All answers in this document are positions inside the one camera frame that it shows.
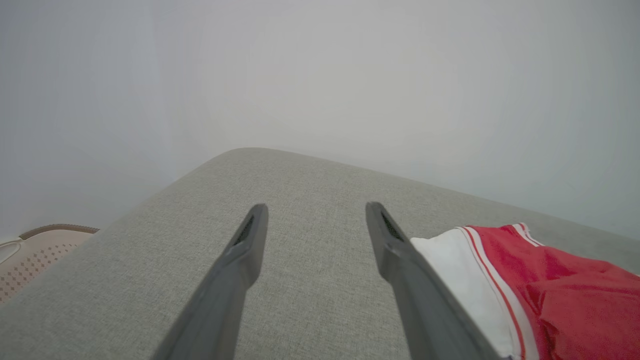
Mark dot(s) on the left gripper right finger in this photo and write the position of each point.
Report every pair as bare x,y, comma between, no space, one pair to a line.
420,305

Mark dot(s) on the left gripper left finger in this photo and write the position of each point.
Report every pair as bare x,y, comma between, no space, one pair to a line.
225,300

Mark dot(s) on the red and white garment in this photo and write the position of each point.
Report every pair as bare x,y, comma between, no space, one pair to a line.
575,300

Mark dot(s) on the grey fabric sofa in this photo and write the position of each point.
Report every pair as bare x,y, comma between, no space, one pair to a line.
315,250

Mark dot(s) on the beige perforated laundry basket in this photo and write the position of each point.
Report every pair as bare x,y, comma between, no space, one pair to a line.
40,255

